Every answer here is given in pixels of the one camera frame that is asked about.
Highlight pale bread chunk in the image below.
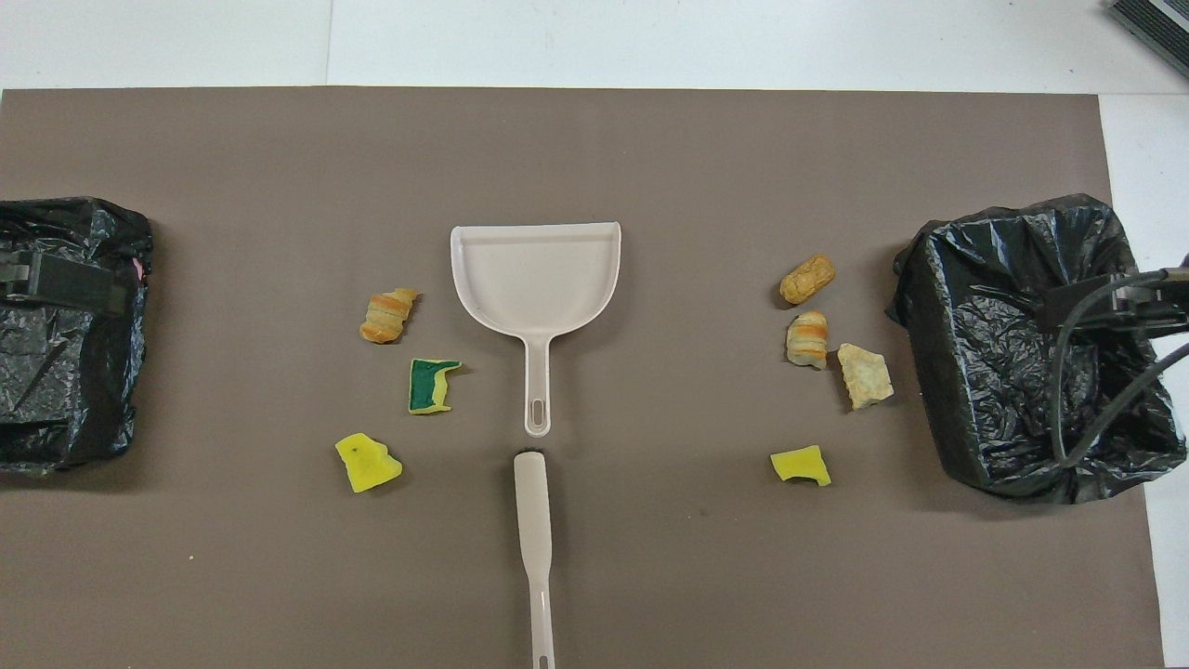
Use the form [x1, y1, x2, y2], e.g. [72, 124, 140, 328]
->
[837, 343, 895, 412]

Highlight striped croissant piece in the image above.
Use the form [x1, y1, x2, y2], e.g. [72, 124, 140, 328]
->
[786, 310, 830, 371]
[359, 287, 421, 345]

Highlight brown bread roll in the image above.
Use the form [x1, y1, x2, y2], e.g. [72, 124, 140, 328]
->
[779, 254, 836, 306]

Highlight yellow sponge piece dark dot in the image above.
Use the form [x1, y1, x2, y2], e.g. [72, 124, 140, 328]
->
[334, 433, 404, 494]

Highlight green yellow sponge piece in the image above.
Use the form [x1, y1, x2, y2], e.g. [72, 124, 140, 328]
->
[408, 359, 463, 415]

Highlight beige plastic dustpan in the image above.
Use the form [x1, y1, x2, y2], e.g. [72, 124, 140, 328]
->
[451, 221, 622, 438]

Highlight beige brush black bristles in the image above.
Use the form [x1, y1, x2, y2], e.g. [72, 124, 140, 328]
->
[513, 450, 556, 669]

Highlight black bag bin pink spot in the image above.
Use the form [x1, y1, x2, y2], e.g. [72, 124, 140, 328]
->
[0, 196, 154, 477]

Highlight black bag lined bin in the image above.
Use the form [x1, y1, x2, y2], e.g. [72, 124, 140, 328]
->
[885, 193, 1188, 505]

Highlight dark grey ribbed device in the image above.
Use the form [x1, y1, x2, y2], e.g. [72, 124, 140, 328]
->
[1105, 0, 1189, 55]

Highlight brown table mat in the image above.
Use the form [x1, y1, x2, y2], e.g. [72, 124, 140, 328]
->
[0, 87, 1167, 669]

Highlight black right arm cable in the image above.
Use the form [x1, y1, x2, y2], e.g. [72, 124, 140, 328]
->
[1050, 268, 1189, 468]

